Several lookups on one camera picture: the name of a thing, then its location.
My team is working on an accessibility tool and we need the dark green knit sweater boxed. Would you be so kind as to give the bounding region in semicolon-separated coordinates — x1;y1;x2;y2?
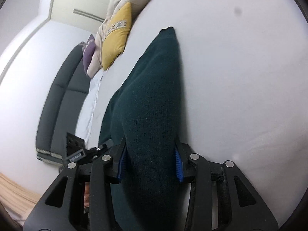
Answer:
99;27;181;230

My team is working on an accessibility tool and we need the person's left hand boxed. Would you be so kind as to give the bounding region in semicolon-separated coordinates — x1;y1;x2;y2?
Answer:
84;182;90;208

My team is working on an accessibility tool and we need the dark grey upholstered headboard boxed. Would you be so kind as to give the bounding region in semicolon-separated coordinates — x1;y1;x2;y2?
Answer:
35;44;90;166

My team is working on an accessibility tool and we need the purple patterned cushion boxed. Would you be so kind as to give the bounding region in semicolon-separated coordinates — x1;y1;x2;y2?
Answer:
82;34;96;74

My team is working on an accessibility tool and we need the yellow patterned cushion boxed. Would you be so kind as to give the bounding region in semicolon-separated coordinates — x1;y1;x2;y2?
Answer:
101;2;132;71

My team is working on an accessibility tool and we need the white bed sheet mattress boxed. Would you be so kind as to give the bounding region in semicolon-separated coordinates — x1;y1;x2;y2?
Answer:
76;0;307;230

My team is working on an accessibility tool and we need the beige duvet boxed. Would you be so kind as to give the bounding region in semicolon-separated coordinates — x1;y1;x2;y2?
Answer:
82;0;151;78

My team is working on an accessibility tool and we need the cream wardrobe with black handles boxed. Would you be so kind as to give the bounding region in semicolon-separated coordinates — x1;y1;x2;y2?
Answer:
51;0;110;34

